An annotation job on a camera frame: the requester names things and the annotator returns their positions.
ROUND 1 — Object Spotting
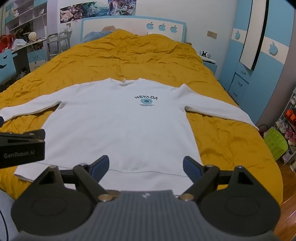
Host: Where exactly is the pale blue cloth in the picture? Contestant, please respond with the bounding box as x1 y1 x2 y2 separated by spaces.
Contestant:
0 190 20 241

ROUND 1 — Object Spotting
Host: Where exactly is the cluttered storage rack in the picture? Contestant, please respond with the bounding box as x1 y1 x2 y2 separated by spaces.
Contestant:
274 87 296 172

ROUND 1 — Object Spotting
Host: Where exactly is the white bookshelf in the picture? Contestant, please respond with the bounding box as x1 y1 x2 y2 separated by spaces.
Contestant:
5 0 48 33

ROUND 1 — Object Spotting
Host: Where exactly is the blue nightstand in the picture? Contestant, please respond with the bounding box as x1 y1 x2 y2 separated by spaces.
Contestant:
202 57 218 77

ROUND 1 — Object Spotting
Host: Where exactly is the tall wardrobe mirror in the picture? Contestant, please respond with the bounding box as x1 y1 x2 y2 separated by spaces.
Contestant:
239 0 270 70

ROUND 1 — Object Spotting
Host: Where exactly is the small anime wall poster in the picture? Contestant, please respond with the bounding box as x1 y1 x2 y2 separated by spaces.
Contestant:
107 0 137 16

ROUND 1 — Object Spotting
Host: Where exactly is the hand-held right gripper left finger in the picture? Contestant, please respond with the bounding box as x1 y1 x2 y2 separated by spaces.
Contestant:
33 155 121 202

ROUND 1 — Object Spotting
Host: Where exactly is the white and blue headboard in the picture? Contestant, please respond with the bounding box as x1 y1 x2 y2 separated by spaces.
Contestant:
81 16 187 43

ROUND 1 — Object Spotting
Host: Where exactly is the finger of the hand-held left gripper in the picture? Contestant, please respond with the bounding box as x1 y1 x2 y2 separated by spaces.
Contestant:
0 129 46 145

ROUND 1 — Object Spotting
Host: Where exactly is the large anime wall poster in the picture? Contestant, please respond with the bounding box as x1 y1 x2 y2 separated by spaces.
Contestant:
60 2 109 24

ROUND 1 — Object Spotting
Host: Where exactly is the white printed sweatshirt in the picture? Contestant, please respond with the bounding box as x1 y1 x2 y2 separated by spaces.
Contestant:
0 77 260 196

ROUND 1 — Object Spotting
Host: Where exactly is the red bag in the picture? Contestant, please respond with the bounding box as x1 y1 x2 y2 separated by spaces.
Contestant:
0 34 15 54

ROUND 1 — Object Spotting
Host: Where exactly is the blue pillow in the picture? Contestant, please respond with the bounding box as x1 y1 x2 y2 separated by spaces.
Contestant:
83 31 112 42

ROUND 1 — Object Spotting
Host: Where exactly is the blue and white wardrobe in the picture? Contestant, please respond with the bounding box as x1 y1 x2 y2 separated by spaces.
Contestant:
218 0 296 126

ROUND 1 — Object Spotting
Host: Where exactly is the yellow bed blanket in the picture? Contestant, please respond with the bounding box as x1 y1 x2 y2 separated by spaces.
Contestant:
0 29 284 205

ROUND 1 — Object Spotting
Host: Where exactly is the blue smiley face chair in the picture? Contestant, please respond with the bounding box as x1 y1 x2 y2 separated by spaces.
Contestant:
0 50 17 86

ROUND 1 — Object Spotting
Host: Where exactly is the green plastic basket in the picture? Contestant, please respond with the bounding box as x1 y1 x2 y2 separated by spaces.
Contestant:
264 128 288 161

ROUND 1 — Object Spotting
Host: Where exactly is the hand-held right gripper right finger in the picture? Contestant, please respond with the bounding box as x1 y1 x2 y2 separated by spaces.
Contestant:
177 156 257 202

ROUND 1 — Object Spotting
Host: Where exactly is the grey metal cart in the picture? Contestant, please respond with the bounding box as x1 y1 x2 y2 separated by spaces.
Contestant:
47 31 71 61

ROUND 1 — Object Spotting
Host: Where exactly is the cluttered desk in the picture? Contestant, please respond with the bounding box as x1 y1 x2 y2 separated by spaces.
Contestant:
9 37 49 73

